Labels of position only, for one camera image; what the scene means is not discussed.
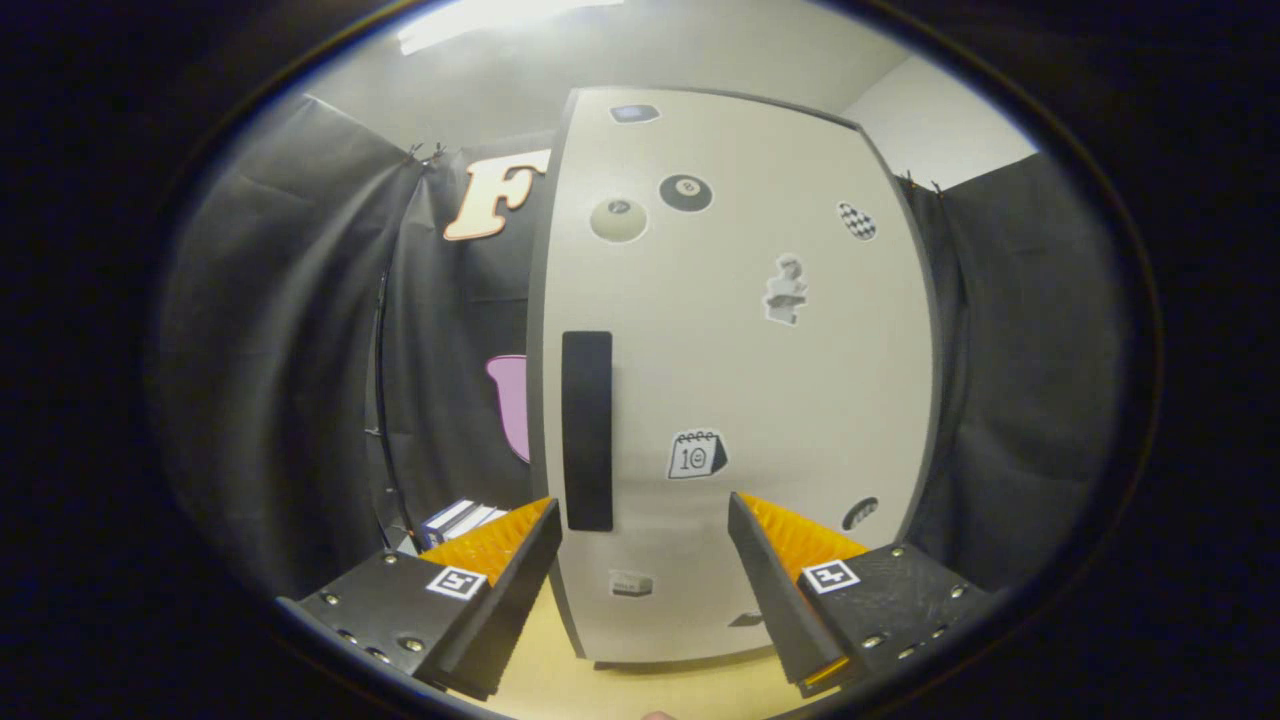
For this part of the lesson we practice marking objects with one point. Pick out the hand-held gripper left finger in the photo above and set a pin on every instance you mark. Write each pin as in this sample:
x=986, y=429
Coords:
x=510, y=610

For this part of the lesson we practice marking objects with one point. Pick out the black backdrop cloth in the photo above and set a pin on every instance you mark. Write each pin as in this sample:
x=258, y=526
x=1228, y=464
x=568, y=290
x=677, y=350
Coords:
x=280, y=350

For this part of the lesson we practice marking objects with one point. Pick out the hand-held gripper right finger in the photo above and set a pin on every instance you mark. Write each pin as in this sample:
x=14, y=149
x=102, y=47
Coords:
x=780, y=600

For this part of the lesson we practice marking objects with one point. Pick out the thin black stand pole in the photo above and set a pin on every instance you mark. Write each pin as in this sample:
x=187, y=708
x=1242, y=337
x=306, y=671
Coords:
x=379, y=400

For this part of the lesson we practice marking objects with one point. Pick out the grey cabinet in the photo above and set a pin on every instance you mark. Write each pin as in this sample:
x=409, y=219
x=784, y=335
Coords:
x=535, y=300

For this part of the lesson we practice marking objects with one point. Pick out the dark blue book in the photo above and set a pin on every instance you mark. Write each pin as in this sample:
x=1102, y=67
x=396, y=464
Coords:
x=440, y=520

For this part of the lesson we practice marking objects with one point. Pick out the white blue book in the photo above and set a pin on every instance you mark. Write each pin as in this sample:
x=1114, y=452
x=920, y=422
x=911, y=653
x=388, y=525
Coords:
x=468, y=517

